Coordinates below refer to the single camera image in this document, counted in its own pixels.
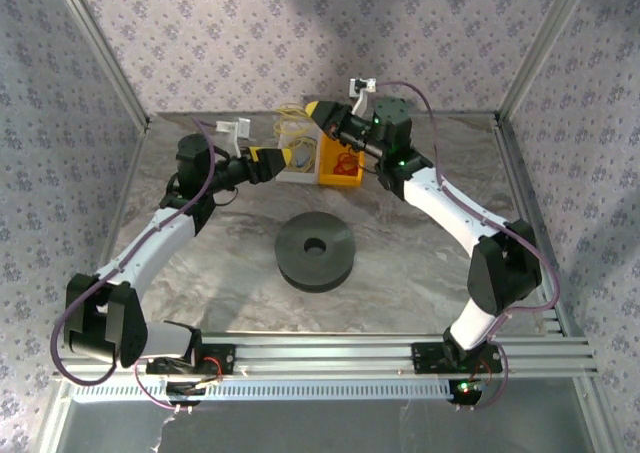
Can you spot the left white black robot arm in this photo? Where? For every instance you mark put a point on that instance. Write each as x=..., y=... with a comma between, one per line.
x=150, y=243

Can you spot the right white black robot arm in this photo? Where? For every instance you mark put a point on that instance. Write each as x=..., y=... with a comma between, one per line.
x=450, y=208

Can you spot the white plastic bin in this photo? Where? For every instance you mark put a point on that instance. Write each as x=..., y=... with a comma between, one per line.
x=300, y=176

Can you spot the yellow plastic bin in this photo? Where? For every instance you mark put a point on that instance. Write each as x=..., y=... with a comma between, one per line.
x=345, y=179

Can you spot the aluminium side rail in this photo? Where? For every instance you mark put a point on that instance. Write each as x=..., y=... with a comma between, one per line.
x=107, y=253
x=530, y=208

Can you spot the aluminium frame post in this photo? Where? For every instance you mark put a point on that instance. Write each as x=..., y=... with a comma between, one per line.
x=545, y=38
x=105, y=53

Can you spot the aluminium mounting rail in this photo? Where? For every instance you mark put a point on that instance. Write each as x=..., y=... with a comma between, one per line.
x=325, y=353

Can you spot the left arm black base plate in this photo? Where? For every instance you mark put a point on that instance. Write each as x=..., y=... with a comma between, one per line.
x=222, y=355

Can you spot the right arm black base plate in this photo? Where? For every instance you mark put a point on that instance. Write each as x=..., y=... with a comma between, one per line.
x=425, y=355

